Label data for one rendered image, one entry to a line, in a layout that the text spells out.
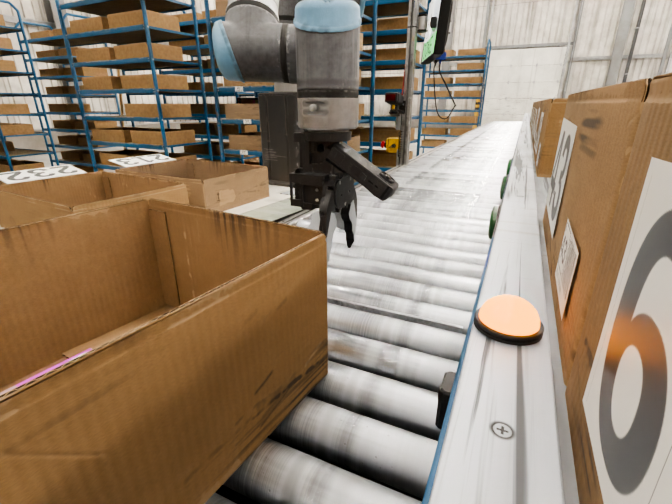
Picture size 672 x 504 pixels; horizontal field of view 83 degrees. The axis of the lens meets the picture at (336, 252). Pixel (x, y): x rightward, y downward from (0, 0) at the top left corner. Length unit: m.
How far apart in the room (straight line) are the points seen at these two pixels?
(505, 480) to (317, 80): 0.49
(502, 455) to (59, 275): 0.48
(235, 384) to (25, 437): 0.14
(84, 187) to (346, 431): 1.12
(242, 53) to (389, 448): 0.59
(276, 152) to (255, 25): 0.84
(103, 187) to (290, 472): 1.14
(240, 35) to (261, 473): 0.61
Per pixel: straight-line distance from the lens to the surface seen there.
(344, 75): 0.57
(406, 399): 0.44
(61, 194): 1.33
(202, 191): 1.10
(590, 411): 0.20
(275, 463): 0.38
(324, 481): 0.37
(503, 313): 0.28
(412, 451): 0.39
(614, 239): 0.22
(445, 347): 0.54
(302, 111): 0.58
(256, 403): 0.36
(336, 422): 0.41
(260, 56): 0.70
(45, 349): 0.57
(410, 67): 2.03
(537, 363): 0.27
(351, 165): 0.58
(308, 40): 0.57
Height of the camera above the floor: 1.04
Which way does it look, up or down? 21 degrees down
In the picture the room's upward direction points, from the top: straight up
